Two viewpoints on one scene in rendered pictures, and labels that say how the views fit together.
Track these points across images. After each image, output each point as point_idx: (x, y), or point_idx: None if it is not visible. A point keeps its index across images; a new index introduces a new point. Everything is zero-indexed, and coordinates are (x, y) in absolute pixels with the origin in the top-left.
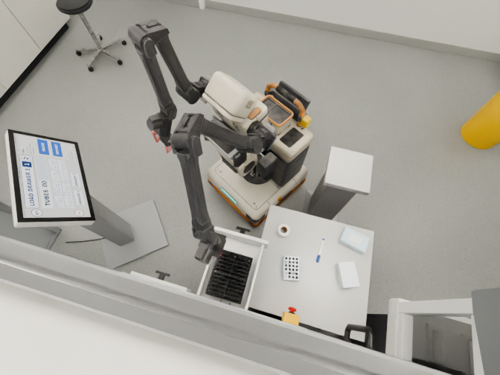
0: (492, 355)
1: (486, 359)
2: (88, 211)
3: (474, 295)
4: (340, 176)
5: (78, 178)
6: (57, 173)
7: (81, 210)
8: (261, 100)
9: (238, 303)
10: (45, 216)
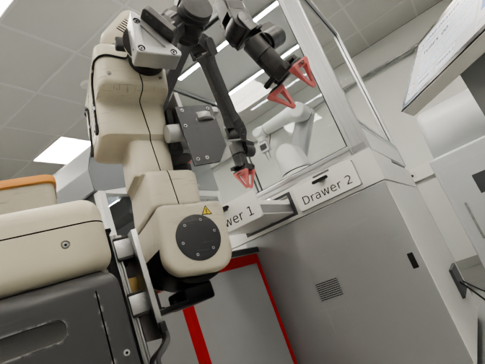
0: (118, 181)
1: (120, 185)
2: (409, 97)
3: (97, 188)
4: None
5: (447, 57)
6: (455, 29)
7: (412, 89)
8: (11, 180)
9: None
10: (415, 60)
